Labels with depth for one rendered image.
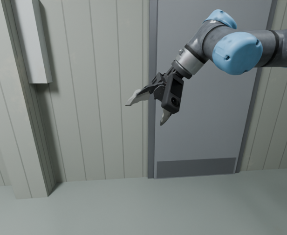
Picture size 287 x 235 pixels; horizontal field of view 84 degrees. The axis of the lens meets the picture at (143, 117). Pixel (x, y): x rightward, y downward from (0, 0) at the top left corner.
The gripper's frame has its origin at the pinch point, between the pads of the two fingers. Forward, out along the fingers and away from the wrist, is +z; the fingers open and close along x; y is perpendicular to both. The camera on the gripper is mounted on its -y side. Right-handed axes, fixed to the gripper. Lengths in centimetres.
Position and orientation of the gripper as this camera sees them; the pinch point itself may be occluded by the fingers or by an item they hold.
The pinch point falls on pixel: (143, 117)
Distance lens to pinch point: 54.1
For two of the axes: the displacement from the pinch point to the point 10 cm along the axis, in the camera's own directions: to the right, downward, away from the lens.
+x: -8.1, -4.6, -3.7
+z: -5.9, 6.6, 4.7
